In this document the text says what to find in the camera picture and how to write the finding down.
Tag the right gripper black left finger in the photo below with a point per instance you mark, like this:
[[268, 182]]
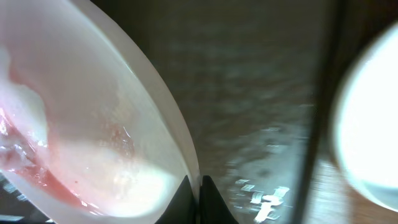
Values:
[[182, 207]]

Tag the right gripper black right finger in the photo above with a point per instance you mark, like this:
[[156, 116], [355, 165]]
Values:
[[213, 209]]

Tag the white plate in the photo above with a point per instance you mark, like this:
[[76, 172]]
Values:
[[90, 133], [363, 121]]

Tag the large brown tray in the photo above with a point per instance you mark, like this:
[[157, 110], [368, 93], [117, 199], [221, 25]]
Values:
[[242, 74]]

